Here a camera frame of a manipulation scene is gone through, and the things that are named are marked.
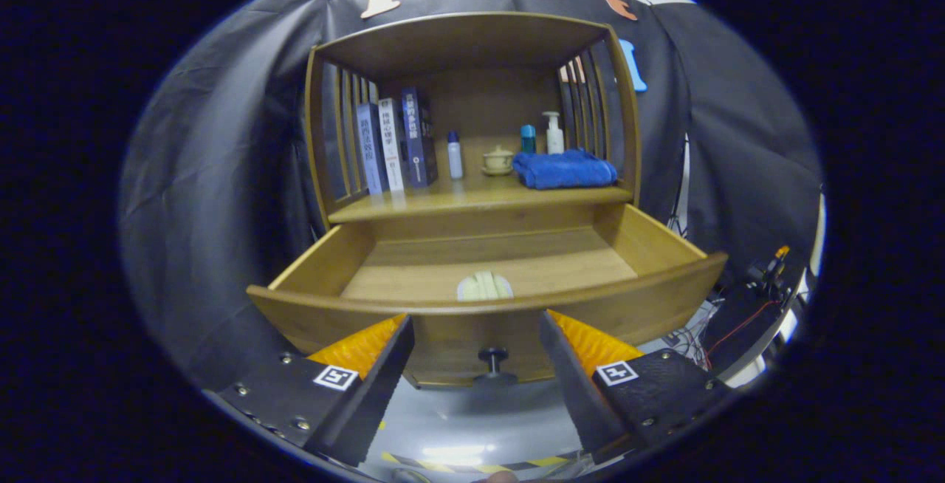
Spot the yellow black floor tape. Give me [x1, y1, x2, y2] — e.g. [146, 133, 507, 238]
[380, 451, 569, 475]

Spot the wooden cabinet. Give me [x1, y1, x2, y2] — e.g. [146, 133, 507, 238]
[304, 12, 643, 247]

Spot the wooden drawer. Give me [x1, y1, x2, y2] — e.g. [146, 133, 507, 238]
[246, 204, 729, 389]

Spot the black backdrop cloth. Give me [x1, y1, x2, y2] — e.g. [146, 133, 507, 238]
[118, 0, 824, 388]

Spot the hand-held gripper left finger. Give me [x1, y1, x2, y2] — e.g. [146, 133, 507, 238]
[203, 313, 416, 467]

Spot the wooden countertop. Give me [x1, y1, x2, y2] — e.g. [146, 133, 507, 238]
[329, 165, 634, 224]

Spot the beige lidded tea cup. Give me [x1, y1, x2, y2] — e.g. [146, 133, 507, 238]
[481, 145, 515, 177]

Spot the blue folded towel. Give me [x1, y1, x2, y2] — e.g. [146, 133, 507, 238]
[512, 148, 619, 191]

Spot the white book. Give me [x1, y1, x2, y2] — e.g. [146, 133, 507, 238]
[377, 97, 405, 193]

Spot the dark blue book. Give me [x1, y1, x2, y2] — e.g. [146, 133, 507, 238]
[401, 87, 439, 188]

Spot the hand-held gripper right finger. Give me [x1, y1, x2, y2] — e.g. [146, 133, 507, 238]
[538, 310, 732, 465]

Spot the white pump bottle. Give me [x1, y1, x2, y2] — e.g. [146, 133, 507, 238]
[542, 111, 566, 155]

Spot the light blue book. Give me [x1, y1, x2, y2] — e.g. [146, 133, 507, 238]
[356, 103, 386, 196]

